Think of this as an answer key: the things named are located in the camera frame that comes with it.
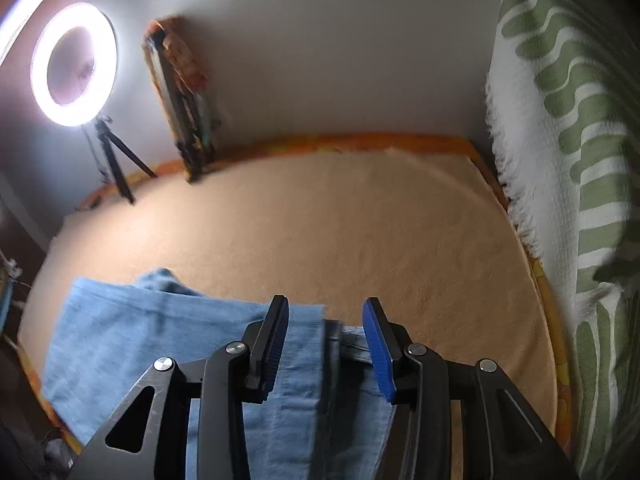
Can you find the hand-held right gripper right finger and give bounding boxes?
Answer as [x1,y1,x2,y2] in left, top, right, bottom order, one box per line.
[363,297,581,480]

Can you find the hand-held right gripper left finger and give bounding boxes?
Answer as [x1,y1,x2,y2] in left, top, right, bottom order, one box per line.
[67,295,290,480]

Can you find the blue pants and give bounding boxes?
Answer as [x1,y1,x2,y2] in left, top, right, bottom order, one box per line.
[42,267,401,480]

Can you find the black tripod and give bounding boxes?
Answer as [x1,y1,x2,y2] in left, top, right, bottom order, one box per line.
[80,115,158,206]

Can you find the table with blue edge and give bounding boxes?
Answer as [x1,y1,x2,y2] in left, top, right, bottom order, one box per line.
[0,257,26,333]

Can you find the folded wooden stand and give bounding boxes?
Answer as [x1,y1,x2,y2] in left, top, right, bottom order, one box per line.
[142,17,221,183]

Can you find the green white patterned blanket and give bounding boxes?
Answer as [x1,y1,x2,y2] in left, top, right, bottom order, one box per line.
[485,0,640,480]

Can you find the ring light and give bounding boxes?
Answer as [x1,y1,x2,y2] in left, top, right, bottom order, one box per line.
[30,2,118,128]

